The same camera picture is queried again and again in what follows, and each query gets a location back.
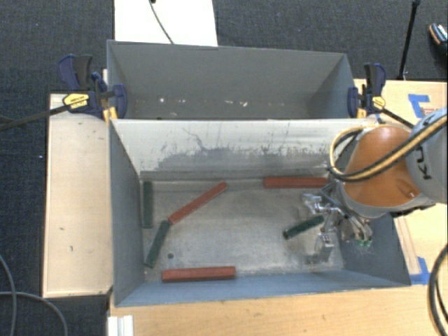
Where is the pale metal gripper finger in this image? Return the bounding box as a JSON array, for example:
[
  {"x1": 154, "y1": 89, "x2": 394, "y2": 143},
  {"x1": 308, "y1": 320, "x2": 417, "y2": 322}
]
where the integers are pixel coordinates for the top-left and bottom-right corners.
[
  {"x1": 307, "y1": 232, "x2": 336, "y2": 265},
  {"x1": 301, "y1": 192, "x2": 341, "y2": 221}
]

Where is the dark green flat block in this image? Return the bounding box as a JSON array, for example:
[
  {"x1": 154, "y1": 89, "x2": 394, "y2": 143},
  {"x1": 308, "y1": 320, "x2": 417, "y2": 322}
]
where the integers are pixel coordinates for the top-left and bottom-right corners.
[
  {"x1": 282, "y1": 216, "x2": 326, "y2": 241},
  {"x1": 143, "y1": 220, "x2": 172, "y2": 269},
  {"x1": 141, "y1": 181, "x2": 154, "y2": 229}
]

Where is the pale wood flat board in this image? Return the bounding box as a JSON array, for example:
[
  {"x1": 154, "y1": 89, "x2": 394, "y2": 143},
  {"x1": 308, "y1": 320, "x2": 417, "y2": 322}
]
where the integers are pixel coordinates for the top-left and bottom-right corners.
[{"x1": 42, "y1": 92, "x2": 114, "y2": 299}]

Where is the red-brown flat block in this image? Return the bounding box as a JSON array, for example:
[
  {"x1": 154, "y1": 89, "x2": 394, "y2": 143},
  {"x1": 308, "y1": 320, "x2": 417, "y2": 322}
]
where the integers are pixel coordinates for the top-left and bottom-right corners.
[
  {"x1": 161, "y1": 265, "x2": 237, "y2": 283},
  {"x1": 262, "y1": 176, "x2": 330, "y2": 190},
  {"x1": 167, "y1": 181, "x2": 229, "y2": 225}
]

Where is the grey metal bin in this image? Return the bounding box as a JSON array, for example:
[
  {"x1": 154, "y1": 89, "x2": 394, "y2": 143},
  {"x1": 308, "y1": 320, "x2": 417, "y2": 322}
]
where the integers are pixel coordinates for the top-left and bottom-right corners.
[{"x1": 106, "y1": 39, "x2": 412, "y2": 308}]

